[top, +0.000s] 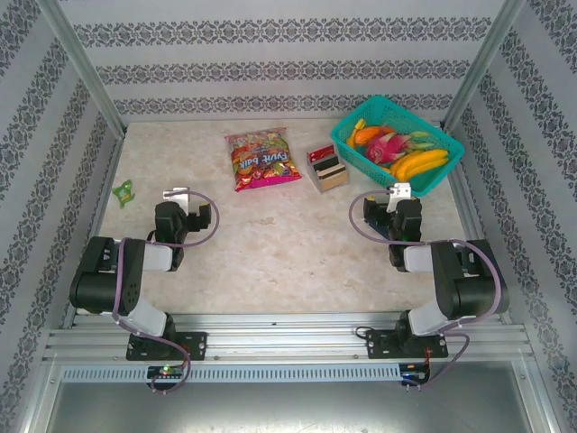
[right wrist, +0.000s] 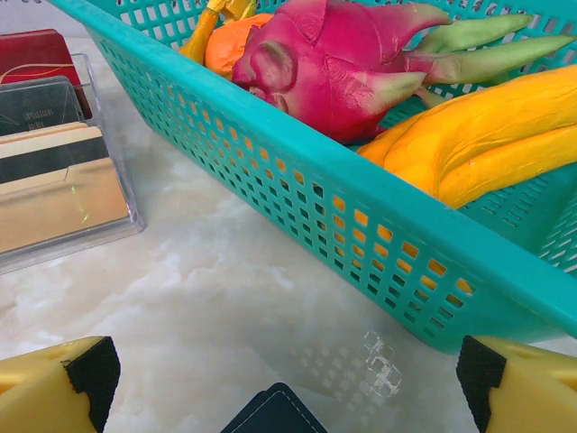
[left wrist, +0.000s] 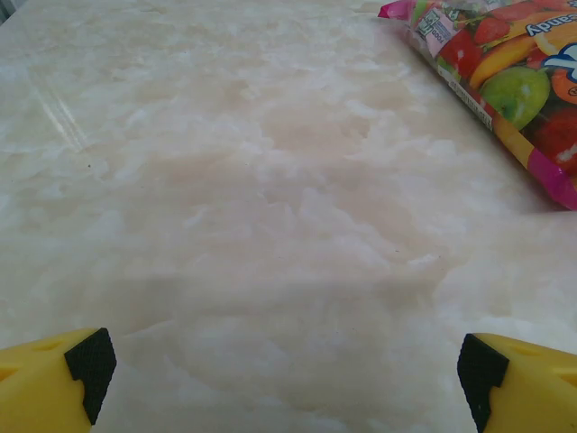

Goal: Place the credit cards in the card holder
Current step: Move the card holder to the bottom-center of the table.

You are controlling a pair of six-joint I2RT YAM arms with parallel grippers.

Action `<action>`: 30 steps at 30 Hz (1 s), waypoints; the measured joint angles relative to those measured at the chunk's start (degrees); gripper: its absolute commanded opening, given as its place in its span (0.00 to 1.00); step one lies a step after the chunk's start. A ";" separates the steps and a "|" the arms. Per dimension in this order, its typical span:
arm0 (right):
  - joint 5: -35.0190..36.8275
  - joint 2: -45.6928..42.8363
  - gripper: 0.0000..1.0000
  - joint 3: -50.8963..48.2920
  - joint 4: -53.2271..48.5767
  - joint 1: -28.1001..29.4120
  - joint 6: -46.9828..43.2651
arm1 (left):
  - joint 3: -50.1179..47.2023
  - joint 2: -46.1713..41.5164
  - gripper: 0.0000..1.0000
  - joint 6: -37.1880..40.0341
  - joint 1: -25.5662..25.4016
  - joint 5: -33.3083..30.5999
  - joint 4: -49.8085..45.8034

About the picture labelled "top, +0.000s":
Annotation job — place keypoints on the gold credit card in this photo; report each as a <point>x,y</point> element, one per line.
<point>336,180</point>

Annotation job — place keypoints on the black credit card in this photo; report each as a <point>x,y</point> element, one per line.
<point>326,164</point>

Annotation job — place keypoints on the red credit card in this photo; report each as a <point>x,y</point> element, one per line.
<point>322,153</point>

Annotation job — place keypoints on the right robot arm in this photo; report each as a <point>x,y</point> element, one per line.
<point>473,288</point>

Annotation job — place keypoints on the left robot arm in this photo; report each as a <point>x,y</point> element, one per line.
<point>97,279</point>

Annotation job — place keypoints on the small green candy wrapper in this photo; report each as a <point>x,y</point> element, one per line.
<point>125,193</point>

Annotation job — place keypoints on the yellow banana bunch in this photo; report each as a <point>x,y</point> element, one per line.
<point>421,162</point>

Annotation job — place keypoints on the pink dragon fruit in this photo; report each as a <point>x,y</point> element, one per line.
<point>383,146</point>

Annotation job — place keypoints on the teal plastic basket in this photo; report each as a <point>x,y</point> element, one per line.
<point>356,151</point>

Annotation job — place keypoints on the orange mango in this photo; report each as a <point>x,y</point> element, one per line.
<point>367,134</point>

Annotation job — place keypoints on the small yellow fruit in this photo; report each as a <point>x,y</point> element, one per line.
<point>359,123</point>

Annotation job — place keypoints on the colourful fruit candy bag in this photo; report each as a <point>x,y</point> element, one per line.
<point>261,158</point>

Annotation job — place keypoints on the small circuit board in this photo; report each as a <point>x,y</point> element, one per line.
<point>414,374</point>
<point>164,371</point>

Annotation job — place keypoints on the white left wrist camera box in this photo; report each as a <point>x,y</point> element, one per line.
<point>178,195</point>

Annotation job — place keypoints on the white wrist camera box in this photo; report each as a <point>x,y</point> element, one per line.
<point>401,190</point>
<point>178,195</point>

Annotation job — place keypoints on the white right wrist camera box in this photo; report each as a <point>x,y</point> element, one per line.
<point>401,190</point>

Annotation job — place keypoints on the aluminium side rail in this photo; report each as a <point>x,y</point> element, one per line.
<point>469,203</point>
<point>94,225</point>

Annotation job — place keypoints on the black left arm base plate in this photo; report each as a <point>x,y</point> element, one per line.
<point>194,345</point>

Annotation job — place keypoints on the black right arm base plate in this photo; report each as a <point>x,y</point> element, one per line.
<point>376,345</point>

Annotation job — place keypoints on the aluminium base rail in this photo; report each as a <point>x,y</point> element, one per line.
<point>279,340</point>

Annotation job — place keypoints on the aluminium frame post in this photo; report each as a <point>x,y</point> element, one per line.
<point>85,67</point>
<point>478,67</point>

